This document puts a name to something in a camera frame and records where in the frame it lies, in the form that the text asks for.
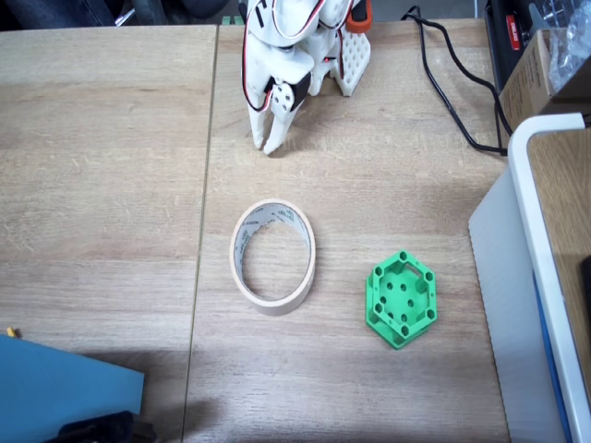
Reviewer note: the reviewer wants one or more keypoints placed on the beige masking tape roll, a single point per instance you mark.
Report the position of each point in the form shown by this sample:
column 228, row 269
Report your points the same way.
column 277, row 309

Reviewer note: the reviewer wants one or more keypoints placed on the green hexagonal printed component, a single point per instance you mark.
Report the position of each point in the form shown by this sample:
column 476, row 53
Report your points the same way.
column 385, row 334

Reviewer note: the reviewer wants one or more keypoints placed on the white ribbed plastic bin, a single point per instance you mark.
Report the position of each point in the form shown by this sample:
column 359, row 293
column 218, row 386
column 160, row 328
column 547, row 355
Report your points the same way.
column 508, row 323

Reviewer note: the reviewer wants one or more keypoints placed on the green connector block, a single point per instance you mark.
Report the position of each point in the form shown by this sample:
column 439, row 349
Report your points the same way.
column 232, row 20

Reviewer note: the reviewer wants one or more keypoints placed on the person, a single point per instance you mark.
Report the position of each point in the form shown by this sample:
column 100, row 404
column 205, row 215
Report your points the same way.
column 51, row 11

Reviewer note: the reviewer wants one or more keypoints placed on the black device with red label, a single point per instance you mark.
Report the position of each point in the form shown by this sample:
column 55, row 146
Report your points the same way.
column 501, row 46

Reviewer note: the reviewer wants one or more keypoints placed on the brown cardboard box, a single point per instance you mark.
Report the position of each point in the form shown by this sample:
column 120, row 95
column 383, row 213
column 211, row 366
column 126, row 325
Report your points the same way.
column 526, row 83

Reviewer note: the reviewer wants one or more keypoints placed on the clear plastic bag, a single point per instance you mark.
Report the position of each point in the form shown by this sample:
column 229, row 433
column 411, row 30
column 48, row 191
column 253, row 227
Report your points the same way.
column 568, row 55

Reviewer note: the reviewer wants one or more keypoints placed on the small yellow piece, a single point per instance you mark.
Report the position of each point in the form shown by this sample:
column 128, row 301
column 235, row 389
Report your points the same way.
column 12, row 331

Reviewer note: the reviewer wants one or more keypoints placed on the blue flat box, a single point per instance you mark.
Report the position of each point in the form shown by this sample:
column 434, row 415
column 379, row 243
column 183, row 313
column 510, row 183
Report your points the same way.
column 55, row 392

